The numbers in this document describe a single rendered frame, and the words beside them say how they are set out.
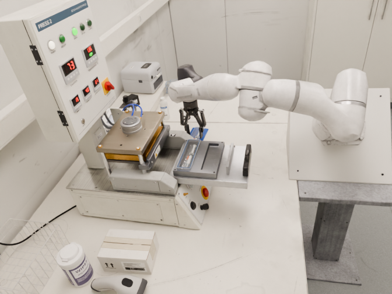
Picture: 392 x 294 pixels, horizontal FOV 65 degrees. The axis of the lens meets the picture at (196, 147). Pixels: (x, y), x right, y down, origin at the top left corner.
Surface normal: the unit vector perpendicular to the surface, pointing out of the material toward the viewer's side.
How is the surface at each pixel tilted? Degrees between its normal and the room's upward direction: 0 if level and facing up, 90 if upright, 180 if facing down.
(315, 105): 81
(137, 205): 90
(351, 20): 90
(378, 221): 0
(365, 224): 0
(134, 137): 0
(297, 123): 45
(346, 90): 49
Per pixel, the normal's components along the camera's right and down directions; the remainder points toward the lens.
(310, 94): 0.04, -0.12
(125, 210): -0.22, 0.60
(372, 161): -0.21, -0.14
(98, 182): -0.11, -0.80
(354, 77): -0.23, -0.37
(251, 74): -0.51, -0.07
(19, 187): 0.98, 0.03
